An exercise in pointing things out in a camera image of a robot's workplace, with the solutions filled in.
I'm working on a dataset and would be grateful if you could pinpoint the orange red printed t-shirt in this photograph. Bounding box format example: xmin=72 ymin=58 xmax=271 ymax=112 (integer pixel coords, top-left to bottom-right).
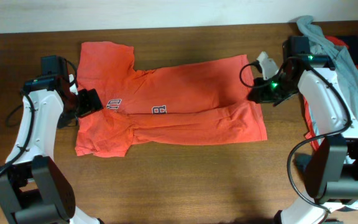
xmin=75 ymin=42 xmax=267 ymax=157

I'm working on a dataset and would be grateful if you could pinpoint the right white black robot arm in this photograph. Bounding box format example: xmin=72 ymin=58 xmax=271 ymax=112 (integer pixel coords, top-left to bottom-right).
xmin=248 ymin=36 xmax=358 ymax=223

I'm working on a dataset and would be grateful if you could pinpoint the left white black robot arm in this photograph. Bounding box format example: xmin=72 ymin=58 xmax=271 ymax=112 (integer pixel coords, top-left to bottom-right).
xmin=0 ymin=55 xmax=103 ymax=223

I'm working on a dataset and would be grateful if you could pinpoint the light grey shirt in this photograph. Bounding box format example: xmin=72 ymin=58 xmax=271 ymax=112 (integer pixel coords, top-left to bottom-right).
xmin=295 ymin=14 xmax=358 ymax=211

